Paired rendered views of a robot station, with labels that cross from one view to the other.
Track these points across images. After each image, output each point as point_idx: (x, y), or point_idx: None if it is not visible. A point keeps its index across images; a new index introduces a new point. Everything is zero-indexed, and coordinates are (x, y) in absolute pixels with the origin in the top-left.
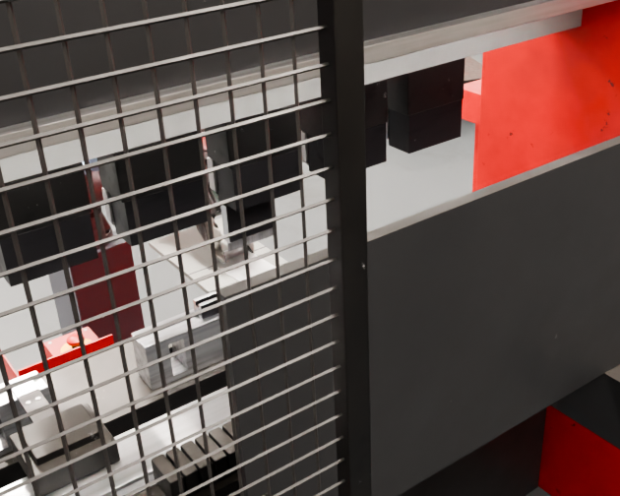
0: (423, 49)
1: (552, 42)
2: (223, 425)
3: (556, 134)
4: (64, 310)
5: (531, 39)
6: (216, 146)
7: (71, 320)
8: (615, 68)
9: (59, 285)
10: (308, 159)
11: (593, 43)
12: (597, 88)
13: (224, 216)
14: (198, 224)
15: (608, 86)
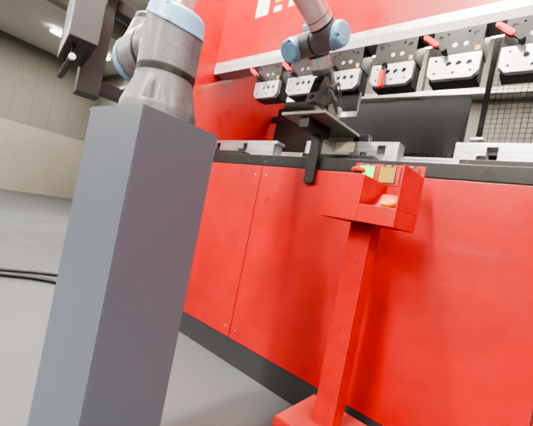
0: None
1: (212, 84)
2: (440, 153)
3: (210, 122)
4: (153, 224)
5: (204, 79)
6: (365, 64)
7: (168, 233)
8: (233, 100)
9: (164, 180)
10: None
11: (228, 89)
12: (227, 106)
13: (359, 97)
14: (337, 103)
15: (231, 106)
